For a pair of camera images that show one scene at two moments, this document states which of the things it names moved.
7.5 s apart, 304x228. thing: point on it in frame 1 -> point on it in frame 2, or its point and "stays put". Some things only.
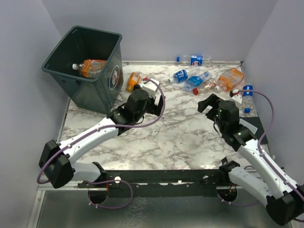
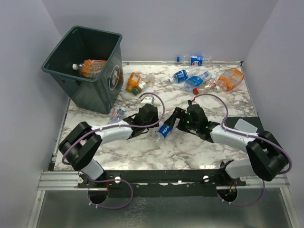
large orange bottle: x=230 y=80 stays put
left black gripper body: x=154 y=109 -> x=155 y=119
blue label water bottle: x=182 y=76 stays put
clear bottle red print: x=207 y=88 stays put
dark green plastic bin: x=101 y=94 stays put
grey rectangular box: x=251 y=128 stays put
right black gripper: x=213 y=99 -> x=178 y=113
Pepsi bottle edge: x=248 y=104 -> x=165 y=129
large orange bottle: x=90 y=69 stays put
